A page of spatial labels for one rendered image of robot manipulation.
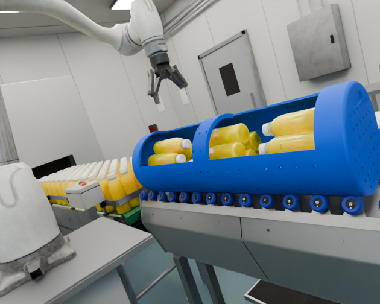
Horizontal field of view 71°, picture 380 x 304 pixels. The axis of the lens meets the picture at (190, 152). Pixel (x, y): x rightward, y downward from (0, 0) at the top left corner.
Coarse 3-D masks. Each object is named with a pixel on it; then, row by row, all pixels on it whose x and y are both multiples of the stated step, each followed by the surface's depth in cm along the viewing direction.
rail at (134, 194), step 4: (140, 188) 136; (144, 188) 137; (132, 192) 132; (136, 192) 134; (140, 192) 135; (128, 196) 131; (132, 196) 132; (136, 196) 134; (120, 200) 127; (124, 200) 129; (128, 200) 130; (120, 204) 127
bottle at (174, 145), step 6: (174, 138) 112; (180, 138) 111; (156, 144) 119; (162, 144) 116; (168, 144) 112; (174, 144) 110; (180, 144) 109; (156, 150) 119; (162, 150) 116; (168, 150) 113; (174, 150) 111; (180, 150) 110
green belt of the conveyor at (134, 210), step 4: (60, 204) 200; (96, 208) 157; (132, 208) 135; (136, 208) 132; (112, 212) 138; (116, 212) 136; (128, 212) 129; (132, 212) 130; (136, 212) 131; (140, 212) 131; (124, 216) 127; (128, 216) 127; (132, 216) 128; (136, 216) 130; (140, 216) 131; (124, 220) 137; (128, 220) 127; (132, 220) 128; (136, 220) 130; (128, 224) 127
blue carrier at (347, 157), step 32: (320, 96) 63; (352, 96) 60; (192, 128) 116; (256, 128) 99; (320, 128) 59; (352, 128) 58; (224, 160) 79; (256, 160) 71; (288, 160) 65; (320, 160) 59; (352, 160) 56; (224, 192) 92; (256, 192) 81; (288, 192) 73; (320, 192) 66; (352, 192) 61
